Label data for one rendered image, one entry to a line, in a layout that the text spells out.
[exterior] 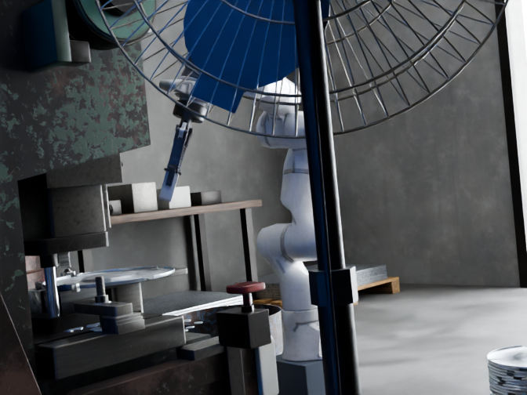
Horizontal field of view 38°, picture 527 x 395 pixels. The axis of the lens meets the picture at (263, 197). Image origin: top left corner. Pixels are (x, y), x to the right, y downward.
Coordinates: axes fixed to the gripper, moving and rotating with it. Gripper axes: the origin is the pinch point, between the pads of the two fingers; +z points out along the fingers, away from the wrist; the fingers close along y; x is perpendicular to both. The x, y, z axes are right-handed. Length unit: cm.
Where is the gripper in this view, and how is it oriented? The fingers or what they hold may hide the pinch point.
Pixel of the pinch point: (169, 186)
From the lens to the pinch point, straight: 180.1
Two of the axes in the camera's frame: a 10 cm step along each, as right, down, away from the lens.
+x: -9.6, -2.6, -0.3
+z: -2.6, 9.6, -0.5
